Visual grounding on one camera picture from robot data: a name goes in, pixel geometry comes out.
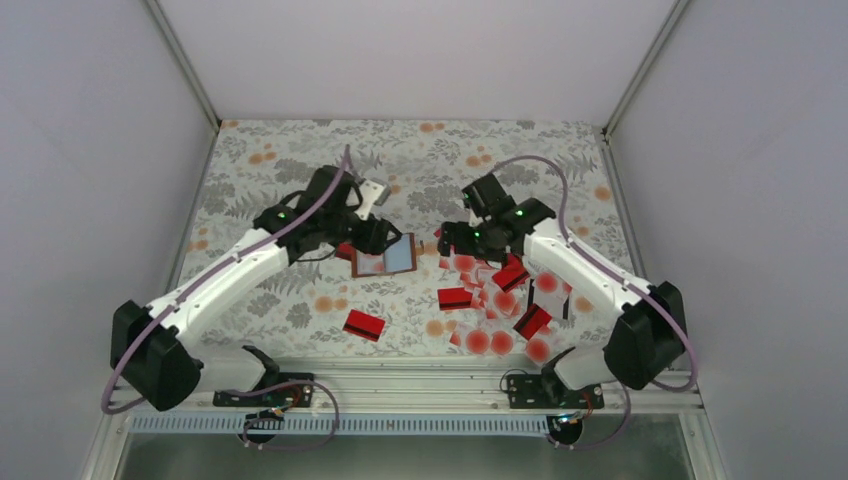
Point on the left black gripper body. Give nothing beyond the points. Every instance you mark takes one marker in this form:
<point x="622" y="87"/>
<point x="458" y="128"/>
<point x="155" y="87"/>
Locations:
<point x="370" y="241"/>

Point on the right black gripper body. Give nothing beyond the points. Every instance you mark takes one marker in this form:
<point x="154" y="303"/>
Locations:
<point x="480" y="244"/>

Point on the brown leather card holder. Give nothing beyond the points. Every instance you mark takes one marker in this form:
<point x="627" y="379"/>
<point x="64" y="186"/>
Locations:
<point x="399" y="258"/>

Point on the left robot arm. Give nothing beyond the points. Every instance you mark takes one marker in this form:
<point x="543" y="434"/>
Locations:
<point x="156" y="347"/>

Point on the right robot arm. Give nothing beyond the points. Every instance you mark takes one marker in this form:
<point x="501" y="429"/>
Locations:
<point x="648" y="333"/>

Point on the red card upper left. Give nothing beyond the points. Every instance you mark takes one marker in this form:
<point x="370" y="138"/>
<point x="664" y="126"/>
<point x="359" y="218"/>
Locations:
<point x="344" y="251"/>

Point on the red card black stripe pile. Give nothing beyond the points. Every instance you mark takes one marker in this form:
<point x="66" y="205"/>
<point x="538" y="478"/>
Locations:
<point x="512" y="274"/>

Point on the red card centre pile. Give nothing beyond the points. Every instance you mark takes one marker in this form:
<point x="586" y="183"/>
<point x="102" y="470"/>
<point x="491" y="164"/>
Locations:
<point x="455" y="298"/>

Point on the red card lower right pile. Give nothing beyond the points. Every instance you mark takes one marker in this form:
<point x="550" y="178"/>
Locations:
<point x="534" y="319"/>

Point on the red card lower left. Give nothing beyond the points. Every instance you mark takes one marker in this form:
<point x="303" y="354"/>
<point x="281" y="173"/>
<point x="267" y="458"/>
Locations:
<point x="364" y="325"/>

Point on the white card red circle bottom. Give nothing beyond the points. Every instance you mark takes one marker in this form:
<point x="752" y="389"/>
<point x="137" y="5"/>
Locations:
<point x="501" y="343"/>

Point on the floral patterned table mat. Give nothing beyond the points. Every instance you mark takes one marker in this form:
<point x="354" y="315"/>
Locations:
<point x="301" y="311"/>

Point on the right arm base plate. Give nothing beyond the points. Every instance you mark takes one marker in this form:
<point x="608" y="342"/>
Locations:
<point x="528" y="392"/>

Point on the aluminium rail frame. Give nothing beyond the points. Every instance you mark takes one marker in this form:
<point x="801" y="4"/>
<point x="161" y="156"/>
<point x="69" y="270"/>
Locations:
<point x="440" y="388"/>

